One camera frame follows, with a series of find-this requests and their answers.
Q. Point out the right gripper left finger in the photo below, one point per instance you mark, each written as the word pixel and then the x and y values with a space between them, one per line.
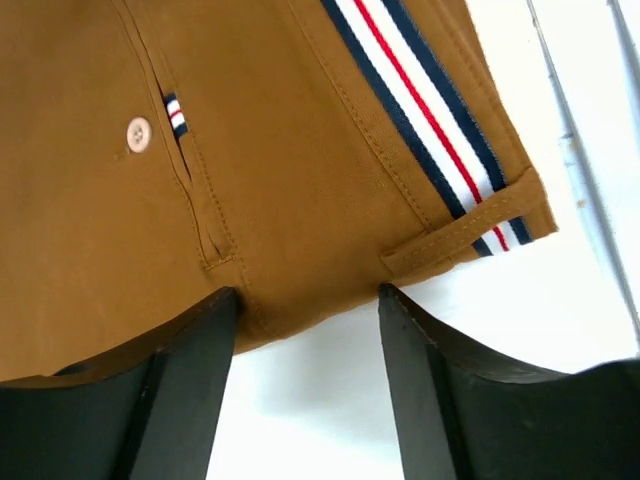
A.
pixel 147 409

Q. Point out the brown trousers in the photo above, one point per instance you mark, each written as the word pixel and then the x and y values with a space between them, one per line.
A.
pixel 301 152

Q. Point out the aluminium side rail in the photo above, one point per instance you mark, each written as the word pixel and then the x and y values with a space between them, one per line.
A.
pixel 588 201

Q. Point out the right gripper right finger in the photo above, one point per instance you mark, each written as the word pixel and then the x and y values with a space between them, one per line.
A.
pixel 463 410

